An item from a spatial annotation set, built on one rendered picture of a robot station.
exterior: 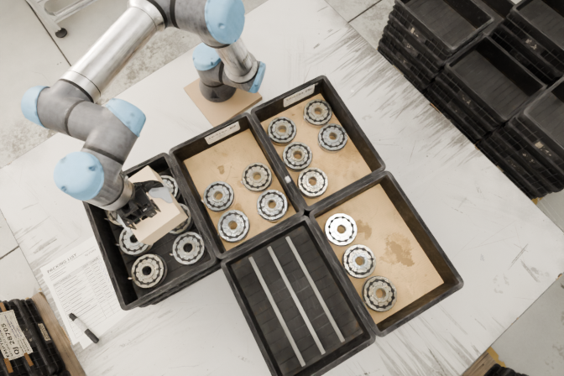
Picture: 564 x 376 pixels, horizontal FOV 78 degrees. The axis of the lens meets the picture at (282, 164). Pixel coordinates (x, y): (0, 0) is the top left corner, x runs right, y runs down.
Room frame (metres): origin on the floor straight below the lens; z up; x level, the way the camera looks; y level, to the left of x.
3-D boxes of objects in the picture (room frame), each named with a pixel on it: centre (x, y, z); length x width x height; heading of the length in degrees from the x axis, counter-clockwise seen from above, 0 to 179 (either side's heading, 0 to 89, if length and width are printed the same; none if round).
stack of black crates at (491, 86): (0.90, -1.07, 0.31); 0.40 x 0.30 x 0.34; 35
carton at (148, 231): (0.21, 0.36, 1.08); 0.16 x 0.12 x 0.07; 35
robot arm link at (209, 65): (0.77, 0.24, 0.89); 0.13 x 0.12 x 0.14; 67
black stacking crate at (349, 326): (-0.05, -0.02, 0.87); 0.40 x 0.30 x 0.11; 26
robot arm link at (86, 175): (0.19, 0.35, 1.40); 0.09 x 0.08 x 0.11; 157
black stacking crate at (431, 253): (0.08, -0.29, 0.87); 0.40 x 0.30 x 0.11; 26
